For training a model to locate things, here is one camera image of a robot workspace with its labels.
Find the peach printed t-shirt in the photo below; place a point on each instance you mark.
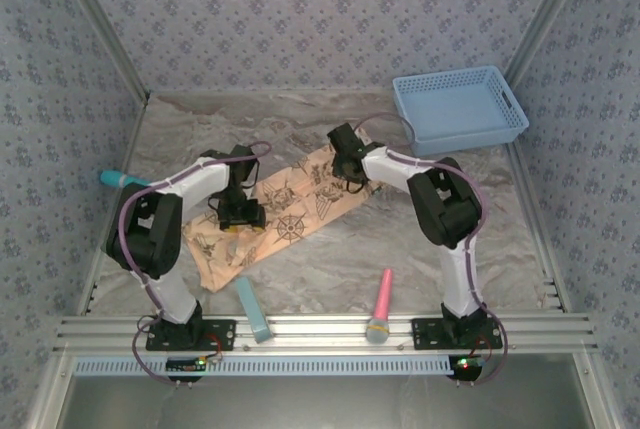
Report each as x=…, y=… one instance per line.
x=295, y=209

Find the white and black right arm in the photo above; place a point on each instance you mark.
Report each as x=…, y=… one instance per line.
x=450, y=209

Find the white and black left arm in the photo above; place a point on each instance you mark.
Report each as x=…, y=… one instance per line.
x=150, y=234

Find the light blue brush block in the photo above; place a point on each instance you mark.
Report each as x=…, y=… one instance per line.
x=254, y=309

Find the light blue perforated basket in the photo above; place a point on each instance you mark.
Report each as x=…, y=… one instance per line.
x=457, y=109

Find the teal toy microphone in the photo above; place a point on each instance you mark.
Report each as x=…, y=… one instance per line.
x=120, y=180

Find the left circuit board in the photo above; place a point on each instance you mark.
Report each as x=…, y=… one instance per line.
x=185, y=365

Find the circuit board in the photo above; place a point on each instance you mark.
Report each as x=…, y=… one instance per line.
x=466, y=365
x=185, y=365

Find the pink toy microphone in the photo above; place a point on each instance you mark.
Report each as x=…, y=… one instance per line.
x=382, y=299

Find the grey metal front panel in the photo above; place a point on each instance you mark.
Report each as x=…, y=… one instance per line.
x=320, y=404

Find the right circuit board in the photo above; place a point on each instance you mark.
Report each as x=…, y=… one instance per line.
x=466, y=365

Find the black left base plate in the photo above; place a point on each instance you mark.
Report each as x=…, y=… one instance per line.
x=220, y=334

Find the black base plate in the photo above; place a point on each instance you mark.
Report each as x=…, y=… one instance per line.
x=427, y=334
x=220, y=334

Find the aluminium mounting rail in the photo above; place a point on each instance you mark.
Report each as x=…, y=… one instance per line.
x=325, y=331

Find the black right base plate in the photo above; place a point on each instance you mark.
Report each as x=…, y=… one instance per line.
x=427, y=334

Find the aluminium frame post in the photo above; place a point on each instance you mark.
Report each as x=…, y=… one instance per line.
x=550, y=9
x=100, y=24

